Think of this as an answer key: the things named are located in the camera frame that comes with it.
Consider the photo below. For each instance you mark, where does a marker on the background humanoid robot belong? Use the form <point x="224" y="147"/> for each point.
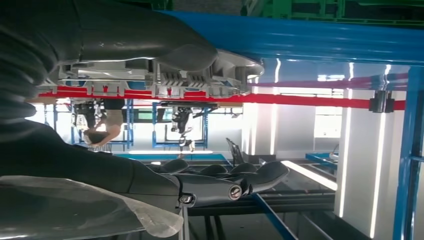
<point x="181" y="122"/>

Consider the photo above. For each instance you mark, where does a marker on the blue background rack frame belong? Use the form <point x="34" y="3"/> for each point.
<point x="130" y="126"/>
<point x="154" y="132"/>

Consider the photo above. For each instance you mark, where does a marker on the long red barrier belt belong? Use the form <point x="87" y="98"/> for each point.
<point x="298" y="99"/>

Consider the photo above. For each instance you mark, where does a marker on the person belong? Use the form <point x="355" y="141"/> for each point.
<point x="112" y="121"/>

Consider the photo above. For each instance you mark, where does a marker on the black-topped barrier post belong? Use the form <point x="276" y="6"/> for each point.
<point x="381" y="101"/>

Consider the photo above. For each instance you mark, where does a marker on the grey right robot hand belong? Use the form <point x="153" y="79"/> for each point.
<point x="99" y="33"/>

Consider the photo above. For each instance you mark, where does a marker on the clear plastic film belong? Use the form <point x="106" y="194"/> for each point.
<point x="159" y="222"/>

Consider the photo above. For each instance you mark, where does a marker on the black angled stand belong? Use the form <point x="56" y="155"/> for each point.
<point x="236" y="152"/>

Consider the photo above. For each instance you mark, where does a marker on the blue metal shelf rack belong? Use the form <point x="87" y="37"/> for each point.
<point x="298" y="39"/>

